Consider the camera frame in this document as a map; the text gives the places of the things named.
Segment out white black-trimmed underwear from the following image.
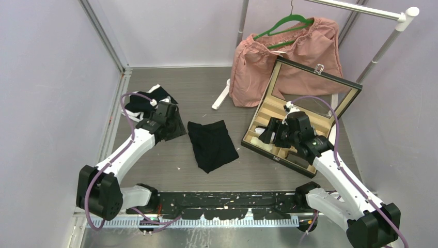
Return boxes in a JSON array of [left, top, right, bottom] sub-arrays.
[[255, 127, 267, 136]]

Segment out purple cable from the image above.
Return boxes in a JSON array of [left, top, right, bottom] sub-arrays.
[[84, 92, 182, 234], [284, 96, 410, 248]]

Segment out cream rolled underwear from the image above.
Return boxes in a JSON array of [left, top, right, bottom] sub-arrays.
[[250, 137, 273, 152]]

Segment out black white-trimmed underwear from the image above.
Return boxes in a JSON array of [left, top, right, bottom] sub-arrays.
[[121, 84, 178, 122]]

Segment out black compartment storage box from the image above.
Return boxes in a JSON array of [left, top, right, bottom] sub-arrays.
[[241, 57, 363, 178]]

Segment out dark rolled underwear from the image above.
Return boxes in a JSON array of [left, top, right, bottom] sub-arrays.
[[286, 151, 310, 169]]

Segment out plain black underwear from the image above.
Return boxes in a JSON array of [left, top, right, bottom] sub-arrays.
[[187, 120, 239, 174]]

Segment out green clothes hanger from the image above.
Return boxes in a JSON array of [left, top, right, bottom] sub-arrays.
[[253, 0, 315, 50]]

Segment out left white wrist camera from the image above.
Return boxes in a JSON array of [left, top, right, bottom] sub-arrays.
[[149, 96, 171, 106]]

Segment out white metal clothes rack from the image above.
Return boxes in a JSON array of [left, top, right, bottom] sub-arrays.
[[211, 0, 420, 145]]

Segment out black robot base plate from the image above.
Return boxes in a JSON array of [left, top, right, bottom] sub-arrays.
[[137, 191, 314, 220]]

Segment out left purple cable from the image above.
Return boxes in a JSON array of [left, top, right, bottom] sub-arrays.
[[84, 92, 182, 234]]

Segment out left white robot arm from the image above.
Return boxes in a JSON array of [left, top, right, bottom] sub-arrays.
[[76, 101, 186, 221]]

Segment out pink hanging shorts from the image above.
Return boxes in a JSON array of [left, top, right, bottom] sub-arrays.
[[229, 17, 348, 107]]

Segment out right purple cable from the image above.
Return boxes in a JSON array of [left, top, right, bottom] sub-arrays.
[[284, 96, 410, 248]]

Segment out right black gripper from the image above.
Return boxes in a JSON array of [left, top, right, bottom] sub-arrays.
[[259, 116, 300, 148]]

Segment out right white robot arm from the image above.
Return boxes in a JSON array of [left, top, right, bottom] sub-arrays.
[[256, 111, 402, 247]]

